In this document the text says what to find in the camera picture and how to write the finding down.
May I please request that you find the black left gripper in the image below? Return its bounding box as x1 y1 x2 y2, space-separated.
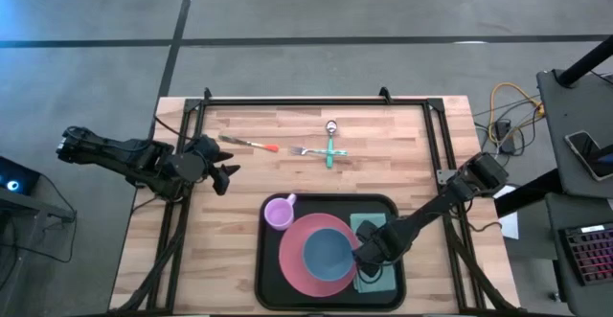
170 134 241 187

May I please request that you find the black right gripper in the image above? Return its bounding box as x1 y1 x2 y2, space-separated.
354 219 413 280

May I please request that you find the orange-handled knife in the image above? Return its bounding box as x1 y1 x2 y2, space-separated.
217 134 281 154

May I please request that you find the blue plastic bowl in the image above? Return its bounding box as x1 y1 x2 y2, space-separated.
302 228 357 283

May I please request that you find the purple plastic cup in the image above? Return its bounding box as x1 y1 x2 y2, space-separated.
263 192 299 232

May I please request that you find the pink plastic plate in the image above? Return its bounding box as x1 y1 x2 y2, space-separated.
278 213 360 299

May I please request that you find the teal-handled fork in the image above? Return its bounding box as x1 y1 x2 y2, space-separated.
288 145 349 158

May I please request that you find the black serving tray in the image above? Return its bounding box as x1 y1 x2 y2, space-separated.
254 192 408 312

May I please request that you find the teal cloth napkin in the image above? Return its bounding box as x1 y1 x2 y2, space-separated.
349 212 398 294

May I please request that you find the white paper sheet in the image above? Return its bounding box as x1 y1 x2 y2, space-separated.
492 185 520 240

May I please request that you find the black desk crossbar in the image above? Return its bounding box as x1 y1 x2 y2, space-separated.
494 168 566 218

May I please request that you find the black power adapter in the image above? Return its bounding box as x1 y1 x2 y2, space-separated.
494 119 517 155

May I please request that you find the gray metal side stand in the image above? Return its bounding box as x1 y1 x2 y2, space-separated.
0 186 78 317

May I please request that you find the black device blue light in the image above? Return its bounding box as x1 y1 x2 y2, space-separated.
0 156 42 196

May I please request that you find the gray keyboard desk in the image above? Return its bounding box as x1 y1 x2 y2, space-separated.
544 192 613 317

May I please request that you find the black keyboard red backlight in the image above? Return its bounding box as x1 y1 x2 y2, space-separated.
558 222 613 287

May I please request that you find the gray side desk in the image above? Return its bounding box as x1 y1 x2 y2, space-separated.
535 69 613 199

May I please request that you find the black smartphone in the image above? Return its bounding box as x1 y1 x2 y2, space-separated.
564 129 613 183

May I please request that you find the black round pole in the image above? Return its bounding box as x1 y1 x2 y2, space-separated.
556 34 613 89

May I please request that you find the black table frame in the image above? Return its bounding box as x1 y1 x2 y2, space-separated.
108 85 524 316

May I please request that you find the teal-handled spoon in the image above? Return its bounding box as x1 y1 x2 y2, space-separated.
324 120 339 170

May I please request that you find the yellow cable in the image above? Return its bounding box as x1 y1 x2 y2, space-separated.
488 81 546 147

